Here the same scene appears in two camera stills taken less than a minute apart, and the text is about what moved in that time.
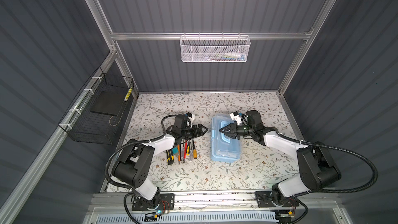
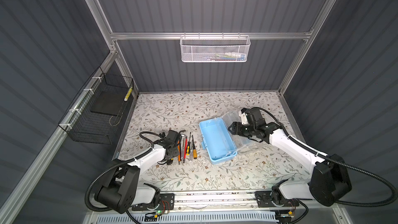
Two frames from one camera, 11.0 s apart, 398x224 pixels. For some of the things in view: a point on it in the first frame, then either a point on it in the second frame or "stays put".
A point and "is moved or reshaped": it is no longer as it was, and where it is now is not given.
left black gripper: x=199 y=133 to x=175 y=151
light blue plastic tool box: x=224 y=148 is moved or reshaped
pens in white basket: x=226 y=56 stays put
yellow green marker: x=127 y=96 stays put
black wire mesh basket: x=98 y=114 stays put
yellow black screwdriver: x=188 y=148 stays put
